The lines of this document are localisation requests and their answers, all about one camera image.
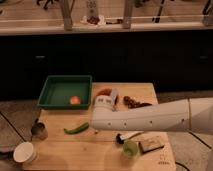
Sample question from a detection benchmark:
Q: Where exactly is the metal cup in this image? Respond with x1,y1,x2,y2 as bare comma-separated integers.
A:
31,122,48,140

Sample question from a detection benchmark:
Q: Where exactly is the green cup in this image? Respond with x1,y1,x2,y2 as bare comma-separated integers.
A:
122,140,138,158

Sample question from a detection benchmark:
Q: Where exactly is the wooden table board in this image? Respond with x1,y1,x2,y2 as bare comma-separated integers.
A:
21,82,177,171

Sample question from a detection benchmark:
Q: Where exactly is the orange fruit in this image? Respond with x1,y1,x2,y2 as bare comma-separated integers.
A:
69,96,81,105

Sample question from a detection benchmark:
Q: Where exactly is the bunch of dark grapes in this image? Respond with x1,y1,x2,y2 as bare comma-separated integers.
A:
123,96,151,109

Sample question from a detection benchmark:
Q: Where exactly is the white handled brush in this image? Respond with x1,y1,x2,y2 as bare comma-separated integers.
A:
116,131,142,144

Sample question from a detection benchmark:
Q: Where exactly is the grey spatula blade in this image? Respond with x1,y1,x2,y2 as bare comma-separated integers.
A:
110,88,118,110

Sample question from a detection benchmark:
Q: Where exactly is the orange bowl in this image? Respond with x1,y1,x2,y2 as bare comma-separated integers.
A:
94,88,112,99

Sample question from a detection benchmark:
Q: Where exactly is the green pepper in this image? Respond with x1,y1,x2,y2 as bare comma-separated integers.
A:
64,122,89,135

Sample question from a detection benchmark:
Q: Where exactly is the brown scrub sponge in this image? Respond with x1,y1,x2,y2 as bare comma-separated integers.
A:
139,136,165,154

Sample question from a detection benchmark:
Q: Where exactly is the green plastic tray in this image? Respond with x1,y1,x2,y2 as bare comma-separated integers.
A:
38,75,92,110

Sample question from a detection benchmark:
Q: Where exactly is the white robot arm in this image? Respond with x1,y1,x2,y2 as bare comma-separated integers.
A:
91,95,213,134

